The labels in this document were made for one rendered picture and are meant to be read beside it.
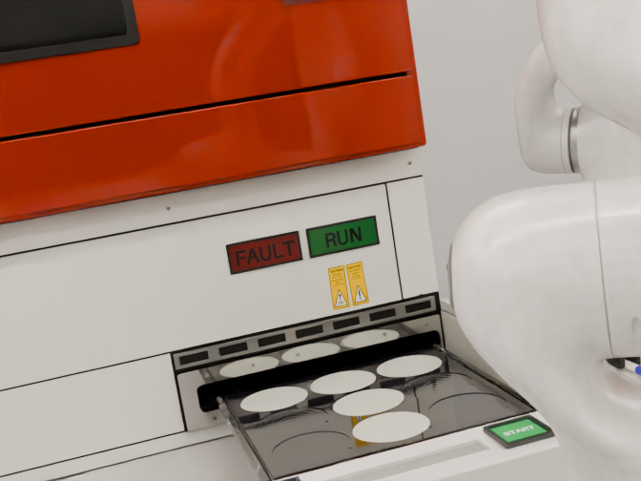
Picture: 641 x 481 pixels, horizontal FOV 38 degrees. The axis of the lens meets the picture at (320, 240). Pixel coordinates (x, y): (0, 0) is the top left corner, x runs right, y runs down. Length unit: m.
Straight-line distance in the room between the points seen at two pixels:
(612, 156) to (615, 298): 0.50
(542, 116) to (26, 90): 0.71
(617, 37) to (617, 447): 0.26
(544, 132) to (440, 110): 2.07
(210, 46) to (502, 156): 1.98
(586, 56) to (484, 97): 2.56
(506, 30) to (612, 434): 2.70
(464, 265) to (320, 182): 0.88
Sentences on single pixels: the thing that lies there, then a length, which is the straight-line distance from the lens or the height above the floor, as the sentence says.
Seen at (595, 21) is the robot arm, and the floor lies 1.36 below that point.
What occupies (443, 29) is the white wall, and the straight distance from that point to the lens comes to 3.17.
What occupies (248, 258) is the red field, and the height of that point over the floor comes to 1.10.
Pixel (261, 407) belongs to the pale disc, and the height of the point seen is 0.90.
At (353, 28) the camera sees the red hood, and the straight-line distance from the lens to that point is 1.45.
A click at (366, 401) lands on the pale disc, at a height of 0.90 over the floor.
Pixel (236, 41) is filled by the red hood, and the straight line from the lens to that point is 1.41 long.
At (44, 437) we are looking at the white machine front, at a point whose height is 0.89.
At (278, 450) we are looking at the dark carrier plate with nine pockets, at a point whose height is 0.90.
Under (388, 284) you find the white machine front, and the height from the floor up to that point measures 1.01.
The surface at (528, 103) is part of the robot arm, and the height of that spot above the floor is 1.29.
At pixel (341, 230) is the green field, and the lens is 1.50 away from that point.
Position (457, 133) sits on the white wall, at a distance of 3.18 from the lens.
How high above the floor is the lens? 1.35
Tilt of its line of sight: 10 degrees down
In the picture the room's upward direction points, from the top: 9 degrees counter-clockwise
